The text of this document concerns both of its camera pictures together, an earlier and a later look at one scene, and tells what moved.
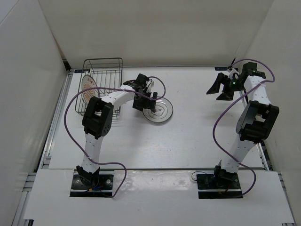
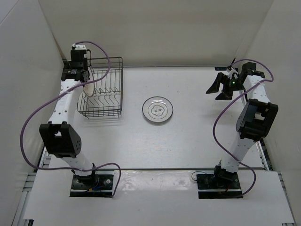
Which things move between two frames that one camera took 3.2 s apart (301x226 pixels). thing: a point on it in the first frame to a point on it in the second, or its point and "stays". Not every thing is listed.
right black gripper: (224, 79) stays
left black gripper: (139, 106) to (69, 61)
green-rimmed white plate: (163, 110) stays
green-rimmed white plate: (163, 111) stays
